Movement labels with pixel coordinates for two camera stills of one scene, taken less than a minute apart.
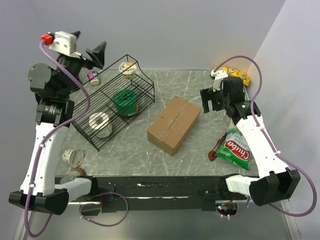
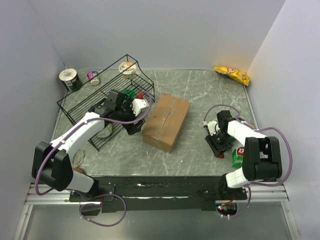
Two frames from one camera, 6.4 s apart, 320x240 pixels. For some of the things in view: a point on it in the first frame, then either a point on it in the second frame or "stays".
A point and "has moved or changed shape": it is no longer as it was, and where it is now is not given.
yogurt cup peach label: x=129 y=73 stays
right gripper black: x=208 y=94 -> x=215 y=147
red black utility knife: x=212 y=153 has moved or changed shape
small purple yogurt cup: x=95 y=80 stays
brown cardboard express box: x=169 y=130 has moved or changed shape
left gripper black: x=97 y=54 -> x=132 y=128
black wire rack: x=111 y=99 stays
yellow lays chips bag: x=234 y=73 stays
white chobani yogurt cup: x=73 y=157 stays
